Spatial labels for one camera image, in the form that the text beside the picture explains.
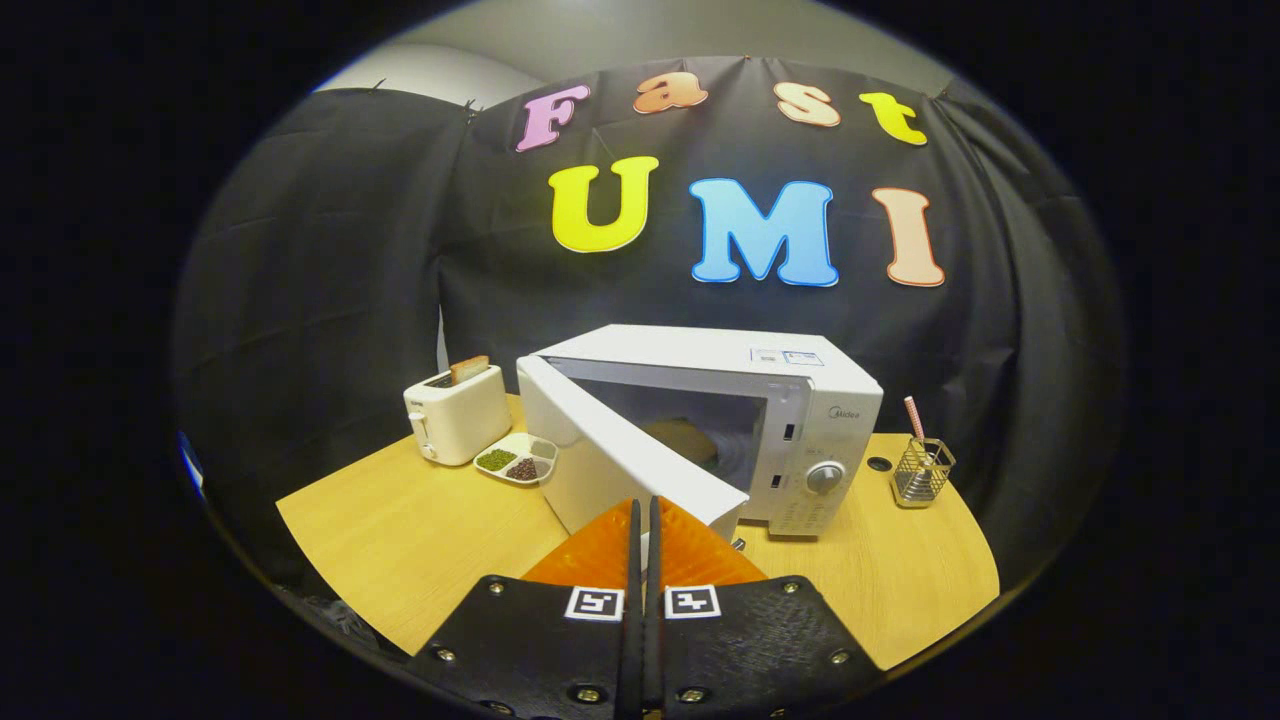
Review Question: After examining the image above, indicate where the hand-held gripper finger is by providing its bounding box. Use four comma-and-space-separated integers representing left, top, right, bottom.
405, 497, 643, 720
645, 494, 887, 720

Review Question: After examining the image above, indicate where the white microwave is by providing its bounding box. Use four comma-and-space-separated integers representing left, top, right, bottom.
515, 323, 885, 546

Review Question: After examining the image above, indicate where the white divided dish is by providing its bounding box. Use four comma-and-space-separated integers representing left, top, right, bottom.
473, 431, 559, 488

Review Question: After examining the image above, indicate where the white toaster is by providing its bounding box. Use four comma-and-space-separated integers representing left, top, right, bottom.
403, 363, 513, 468

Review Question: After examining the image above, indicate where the wire mesh holder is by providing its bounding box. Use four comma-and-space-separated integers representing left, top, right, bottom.
892, 437, 957, 509

